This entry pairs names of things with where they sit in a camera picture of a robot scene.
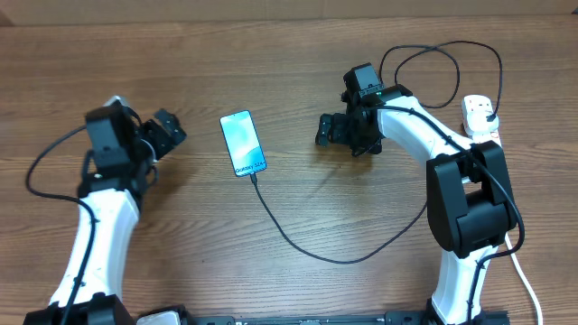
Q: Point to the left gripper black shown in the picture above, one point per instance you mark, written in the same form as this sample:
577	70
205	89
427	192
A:
171	123

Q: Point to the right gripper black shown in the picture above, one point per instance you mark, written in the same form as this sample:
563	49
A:
340	124

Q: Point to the Samsung Galaxy smartphone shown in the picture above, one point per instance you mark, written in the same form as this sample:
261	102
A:
244	148

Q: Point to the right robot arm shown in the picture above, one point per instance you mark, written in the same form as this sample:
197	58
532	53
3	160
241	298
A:
470	206

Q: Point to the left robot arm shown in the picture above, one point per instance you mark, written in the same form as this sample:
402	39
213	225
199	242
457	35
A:
116	172

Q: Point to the white charger plug adapter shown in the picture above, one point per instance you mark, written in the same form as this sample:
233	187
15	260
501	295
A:
479	123

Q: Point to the white power strip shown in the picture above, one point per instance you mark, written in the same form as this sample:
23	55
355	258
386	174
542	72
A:
475	111

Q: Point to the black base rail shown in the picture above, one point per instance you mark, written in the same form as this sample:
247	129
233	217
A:
178	315

